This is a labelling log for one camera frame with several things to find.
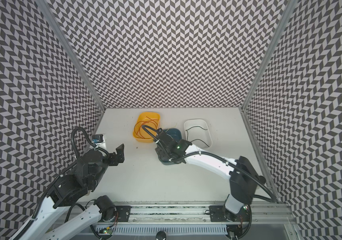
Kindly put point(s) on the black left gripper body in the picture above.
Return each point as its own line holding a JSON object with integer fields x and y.
{"x": 113, "y": 160}

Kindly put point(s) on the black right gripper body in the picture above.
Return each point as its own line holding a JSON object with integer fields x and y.
{"x": 163, "y": 143}

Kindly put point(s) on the teal plastic bin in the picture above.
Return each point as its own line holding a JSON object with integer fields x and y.
{"x": 176, "y": 135}

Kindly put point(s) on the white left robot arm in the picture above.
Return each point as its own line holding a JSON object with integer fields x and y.
{"x": 74, "y": 182}

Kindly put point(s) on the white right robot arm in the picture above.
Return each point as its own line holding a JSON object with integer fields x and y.
{"x": 245, "y": 183}

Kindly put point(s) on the white plastic bin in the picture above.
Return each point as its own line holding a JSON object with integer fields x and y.
{"x": 197, "y": 132}

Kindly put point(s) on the yellow plastic bin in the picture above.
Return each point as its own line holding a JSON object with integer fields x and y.
{"x": 143, "y": 128}

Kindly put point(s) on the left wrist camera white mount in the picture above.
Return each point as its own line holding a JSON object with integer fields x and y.
{"x": 99, "y": 141}

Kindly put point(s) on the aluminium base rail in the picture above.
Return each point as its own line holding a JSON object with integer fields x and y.
{"x": 200, "y": 219}

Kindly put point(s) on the aluminium corner post left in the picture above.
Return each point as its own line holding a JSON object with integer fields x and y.
{"x": 47, "y": 13}

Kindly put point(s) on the aluminium corner post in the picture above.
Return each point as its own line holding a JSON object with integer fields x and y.
{"x": 287, "y": 13}
{"x": 47, "y": 13}

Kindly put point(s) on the aluminium corner post right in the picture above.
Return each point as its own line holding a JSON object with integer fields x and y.
{"x": 287, "y": 13}

